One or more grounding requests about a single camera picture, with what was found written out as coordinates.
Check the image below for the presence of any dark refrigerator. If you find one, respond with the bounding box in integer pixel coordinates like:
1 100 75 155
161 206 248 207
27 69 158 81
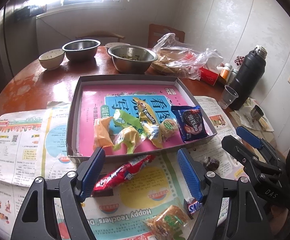
0 0 47 81

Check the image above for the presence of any orange snack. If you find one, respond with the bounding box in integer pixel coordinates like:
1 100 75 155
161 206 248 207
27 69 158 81
93 116 114 150

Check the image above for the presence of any black thermos bottle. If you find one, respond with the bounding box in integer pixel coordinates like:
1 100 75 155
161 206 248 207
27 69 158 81
229 45 267 111

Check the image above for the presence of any orange pill bottle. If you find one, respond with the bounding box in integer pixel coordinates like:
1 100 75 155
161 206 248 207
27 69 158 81
220 63 233 81

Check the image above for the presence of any dried flower bunch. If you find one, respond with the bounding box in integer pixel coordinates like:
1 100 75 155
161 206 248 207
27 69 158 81
234 56 244 66

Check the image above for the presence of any green yellow snack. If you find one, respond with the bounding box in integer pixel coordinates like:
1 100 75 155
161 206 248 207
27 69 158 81
112 109 147 154

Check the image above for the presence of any clear plastic cup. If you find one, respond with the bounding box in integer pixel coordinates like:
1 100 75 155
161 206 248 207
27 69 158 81
218 85 238 109

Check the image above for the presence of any red tissue box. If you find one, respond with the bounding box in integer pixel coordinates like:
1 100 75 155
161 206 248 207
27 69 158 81
200 67 219 86

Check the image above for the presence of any grey shallow cardboard box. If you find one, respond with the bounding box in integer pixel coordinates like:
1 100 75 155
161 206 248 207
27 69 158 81
66 74 218 158

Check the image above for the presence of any blue Oreo packet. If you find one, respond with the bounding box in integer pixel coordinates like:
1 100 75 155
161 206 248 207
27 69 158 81
171 105 208 142

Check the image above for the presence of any clear sesame cake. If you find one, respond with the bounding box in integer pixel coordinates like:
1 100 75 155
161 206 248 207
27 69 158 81
143 205 190 239

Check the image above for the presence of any small brown cake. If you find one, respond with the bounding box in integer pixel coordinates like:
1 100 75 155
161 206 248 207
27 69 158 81
202 157 220 172

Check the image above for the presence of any Snickers bar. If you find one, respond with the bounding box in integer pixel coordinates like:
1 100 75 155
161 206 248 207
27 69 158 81
183 197 202 219

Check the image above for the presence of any round green label pastry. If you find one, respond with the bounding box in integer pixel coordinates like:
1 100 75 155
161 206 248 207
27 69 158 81
159 118 178 140

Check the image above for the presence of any pink and blue book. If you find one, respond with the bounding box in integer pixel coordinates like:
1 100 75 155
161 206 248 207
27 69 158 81
78 82 195 157

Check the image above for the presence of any wooden chair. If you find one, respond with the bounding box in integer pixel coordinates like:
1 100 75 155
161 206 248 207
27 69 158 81
147 23 185 48

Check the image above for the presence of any white ceramic bowl behind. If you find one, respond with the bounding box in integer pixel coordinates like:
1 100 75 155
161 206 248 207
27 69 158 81
105 42 128 50

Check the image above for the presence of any gold yellow snack packet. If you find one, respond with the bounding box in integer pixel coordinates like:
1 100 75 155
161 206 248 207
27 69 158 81
133 97 163 148

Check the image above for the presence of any large steel bowl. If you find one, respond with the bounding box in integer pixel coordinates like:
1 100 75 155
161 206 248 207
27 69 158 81
108 45 158 74

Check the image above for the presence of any small steel cup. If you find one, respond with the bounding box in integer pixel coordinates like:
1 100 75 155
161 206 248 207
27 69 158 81
250 105 264 121

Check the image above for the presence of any crumpled white paper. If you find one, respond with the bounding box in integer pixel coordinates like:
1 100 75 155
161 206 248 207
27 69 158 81
230 98 274 132

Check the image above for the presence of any clear plastic bag with bread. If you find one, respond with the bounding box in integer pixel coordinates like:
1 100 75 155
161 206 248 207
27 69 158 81
152 33 223 80

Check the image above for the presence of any red snack packet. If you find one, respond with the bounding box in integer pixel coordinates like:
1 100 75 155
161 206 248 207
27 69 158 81
92 154 156 194

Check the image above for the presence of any small ceramic bowl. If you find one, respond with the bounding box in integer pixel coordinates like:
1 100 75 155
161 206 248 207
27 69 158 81
38 49 65 70

